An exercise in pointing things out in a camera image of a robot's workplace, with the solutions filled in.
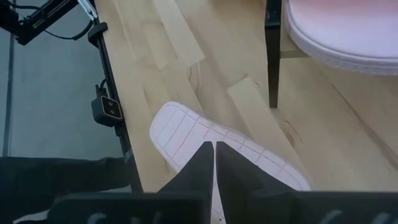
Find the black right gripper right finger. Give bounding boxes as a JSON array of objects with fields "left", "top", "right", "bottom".
[{"left": 216, "top": 141, "right": 296, "bottom": 224}]

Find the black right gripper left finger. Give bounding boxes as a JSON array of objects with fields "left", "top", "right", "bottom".
[{"left": 158, "top": 141, "right": 215, "bottom": 224}]

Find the pink rubber slide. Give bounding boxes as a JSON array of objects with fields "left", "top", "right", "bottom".
[
  {"left": 149, "top": 101, "right": 312, "bottom": 224},
  {"left": 284, "top": 0, "right": 398, "bottom": 77}
]

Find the black fabric object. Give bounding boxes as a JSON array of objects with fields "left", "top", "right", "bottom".
[{"left": 0, "top": 156, "right": 132, "bottom": 220}]

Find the black aluminium table frame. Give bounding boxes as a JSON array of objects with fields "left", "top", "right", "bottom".
[{"left": 0, "top": 0, "right": 144, "bottom": 194}]

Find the black frame wooden shelf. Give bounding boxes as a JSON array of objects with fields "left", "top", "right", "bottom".
[{"left": 264, "top": 0, "right": 310, "bottom": 109}]

